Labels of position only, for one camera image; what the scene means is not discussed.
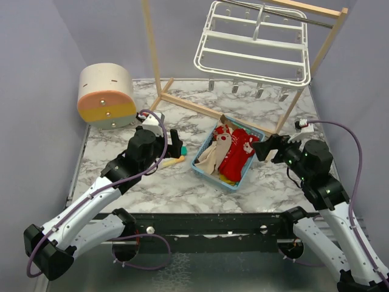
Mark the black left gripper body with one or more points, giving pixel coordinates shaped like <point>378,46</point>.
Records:
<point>159,146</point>

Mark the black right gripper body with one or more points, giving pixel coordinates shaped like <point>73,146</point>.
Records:
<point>290,153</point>

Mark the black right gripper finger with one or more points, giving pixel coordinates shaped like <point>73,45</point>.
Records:
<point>274,142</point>
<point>262,149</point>

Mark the red beige reindeer sock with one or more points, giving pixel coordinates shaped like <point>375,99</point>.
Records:
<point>223,138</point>

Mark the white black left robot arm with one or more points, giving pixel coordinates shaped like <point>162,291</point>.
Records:
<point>53,247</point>

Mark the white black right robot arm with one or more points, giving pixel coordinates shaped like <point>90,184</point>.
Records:
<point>350,257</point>

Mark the white plastic clip hanger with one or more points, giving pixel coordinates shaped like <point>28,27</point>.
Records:
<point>249,45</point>

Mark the green grey eraser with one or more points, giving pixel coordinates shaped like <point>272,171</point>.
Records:
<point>183,151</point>

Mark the yellow highlighter pen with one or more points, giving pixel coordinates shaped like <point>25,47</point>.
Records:
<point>172,161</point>

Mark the red santa sock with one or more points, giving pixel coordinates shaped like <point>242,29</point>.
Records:
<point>240,151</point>

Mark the cream ribbed sock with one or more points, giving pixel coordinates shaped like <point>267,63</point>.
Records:
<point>207,160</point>

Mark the blue perforated plastic basket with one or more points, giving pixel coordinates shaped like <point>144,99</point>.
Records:
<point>214,177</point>

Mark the yellow sock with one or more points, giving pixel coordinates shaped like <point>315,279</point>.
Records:
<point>226,180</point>

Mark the pastel round drawer box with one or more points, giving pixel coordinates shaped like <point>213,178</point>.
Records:
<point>105,96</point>

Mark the metal hanging rod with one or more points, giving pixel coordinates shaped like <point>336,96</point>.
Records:
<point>271,12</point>

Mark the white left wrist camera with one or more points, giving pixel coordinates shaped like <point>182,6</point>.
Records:
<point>150,123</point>

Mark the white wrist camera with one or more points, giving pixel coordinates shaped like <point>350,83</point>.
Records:
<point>150,123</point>
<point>303,130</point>

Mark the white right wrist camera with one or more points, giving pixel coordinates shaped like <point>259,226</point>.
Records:
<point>303,130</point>

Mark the black mounting rail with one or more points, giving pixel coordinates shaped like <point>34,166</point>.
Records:
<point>209,233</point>

